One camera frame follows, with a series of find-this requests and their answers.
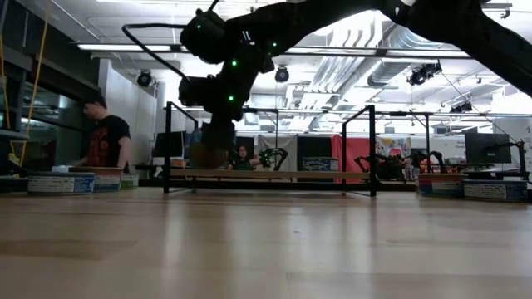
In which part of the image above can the black camera cable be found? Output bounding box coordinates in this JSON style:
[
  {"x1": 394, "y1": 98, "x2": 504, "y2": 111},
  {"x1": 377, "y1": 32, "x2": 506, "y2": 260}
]
[{"x1": 121, "y1": 22, "x2": 192, "y2": 82}]

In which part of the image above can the person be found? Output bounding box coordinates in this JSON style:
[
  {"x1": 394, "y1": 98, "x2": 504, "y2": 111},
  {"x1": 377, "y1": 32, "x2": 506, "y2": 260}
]
[
  {"x1": 227, "y1": 145, "x2": 261, "y2": 171},
  {"x1": 74, "y1": 95, "x2": 133, "y2": 169}
]

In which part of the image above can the colourful poster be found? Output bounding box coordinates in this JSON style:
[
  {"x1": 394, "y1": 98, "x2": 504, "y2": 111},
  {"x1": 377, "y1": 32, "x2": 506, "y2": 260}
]
[{"x1": 376, "y1": 136, "x2": 412, "y2": 161}]

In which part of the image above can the long ceiling light strip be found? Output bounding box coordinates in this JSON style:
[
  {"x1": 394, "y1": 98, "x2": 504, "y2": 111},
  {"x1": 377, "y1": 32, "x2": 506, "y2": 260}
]
[{"x1": 76, "y1": 42, "x2": 515, "y2": 59}]

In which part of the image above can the black round spotlight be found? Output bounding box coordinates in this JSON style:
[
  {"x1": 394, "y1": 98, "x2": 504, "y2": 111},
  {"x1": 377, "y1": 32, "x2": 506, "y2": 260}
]
[
  {"x1": 273, "y1": 66, "x2": 291, "y2": 84},
  {"x1": 135, "y1": 70, "x2": 153, "y2": 88}
]

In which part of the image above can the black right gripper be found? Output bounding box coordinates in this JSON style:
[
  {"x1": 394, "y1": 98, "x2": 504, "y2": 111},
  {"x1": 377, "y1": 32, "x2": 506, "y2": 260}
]
[{"x1": 201, "y1": 93, "x2": 247, "y2": 150}]

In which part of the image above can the silver-lid can blue label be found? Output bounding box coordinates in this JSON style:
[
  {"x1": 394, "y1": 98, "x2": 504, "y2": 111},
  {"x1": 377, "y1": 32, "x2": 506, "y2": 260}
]
[
  {"x1": 27, "y1": 172, "x2": 96, "y2": 195},
  {"x1": 463, "y1": 179, "x2": 529, "y2": 203}
]

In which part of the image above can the black partition panel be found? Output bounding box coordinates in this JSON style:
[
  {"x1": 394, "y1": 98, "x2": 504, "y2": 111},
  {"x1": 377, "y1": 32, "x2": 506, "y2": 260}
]
[
  {"x1": 233, "y1": 135, "x2": 255, "y2": 167},
  {"x1": 296, "y1": 135, "x2": 333, "y2": 159}
]

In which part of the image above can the black background table frame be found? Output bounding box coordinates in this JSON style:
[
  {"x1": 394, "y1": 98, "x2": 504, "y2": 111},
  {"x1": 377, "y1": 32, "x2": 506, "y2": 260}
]
[
  {"x1": 388, "y1": 110, "x2": 436, "y2": 167},
  {"x1": 240, "y1": 106, "x2": 280, "y2": 138}
]

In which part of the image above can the silver-lid seafood can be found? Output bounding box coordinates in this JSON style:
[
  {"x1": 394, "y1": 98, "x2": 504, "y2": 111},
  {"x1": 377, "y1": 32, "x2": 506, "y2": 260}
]
[{"x1": 302, "y1": 156, "x2": 340, "y2": 172}]

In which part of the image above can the black computer monitor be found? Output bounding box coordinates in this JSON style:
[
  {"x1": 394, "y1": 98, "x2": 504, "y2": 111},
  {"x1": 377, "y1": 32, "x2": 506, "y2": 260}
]
[
  {"x1": 152, "y1": 130, "x2": 187, "y2": 159},
  {"x1": 464, "y1": 132, "x2": 513, "y2": 165}
]

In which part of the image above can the white hanging cloth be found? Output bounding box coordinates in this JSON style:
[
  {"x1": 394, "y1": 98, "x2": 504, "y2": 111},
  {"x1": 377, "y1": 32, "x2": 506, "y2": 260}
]
[{"x1": 257, "y1": 135, "x2": 298, "y2": 171}]

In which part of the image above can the black ceiling camera cluster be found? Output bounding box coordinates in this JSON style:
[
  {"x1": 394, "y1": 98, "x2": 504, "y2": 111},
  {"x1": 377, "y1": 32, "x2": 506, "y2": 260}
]
[
  {"x1": 406, "y1": 61, "x2": 444, "y2": 87},
  {"x1": 449, "y1": 101, "x2": 474, "y2": 115}
]

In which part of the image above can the yellow cable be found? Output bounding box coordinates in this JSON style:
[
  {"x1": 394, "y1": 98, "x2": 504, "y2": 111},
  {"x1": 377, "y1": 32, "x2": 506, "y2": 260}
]
[{"x1": 0, "y1": 0, "x2": 52, "y2": 169}]

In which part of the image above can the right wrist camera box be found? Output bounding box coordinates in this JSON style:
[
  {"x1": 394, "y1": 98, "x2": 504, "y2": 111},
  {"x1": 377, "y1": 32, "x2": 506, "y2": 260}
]
[{"x1": 178, "y1": 76, "x2": 217, "y2": 107}]

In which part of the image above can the black wire rack shelf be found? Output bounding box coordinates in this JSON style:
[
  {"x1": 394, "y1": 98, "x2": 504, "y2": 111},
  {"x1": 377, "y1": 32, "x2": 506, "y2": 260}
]
[{"x1": 163, "y1": 100, "x2": 378, "y2": 199}]

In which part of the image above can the black aluminium table frame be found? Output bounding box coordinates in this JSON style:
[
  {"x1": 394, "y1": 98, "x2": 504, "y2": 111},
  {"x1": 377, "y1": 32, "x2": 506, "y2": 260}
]
[{"x1": 139, "y1": 178, "x2": 419, "y2": 193}]

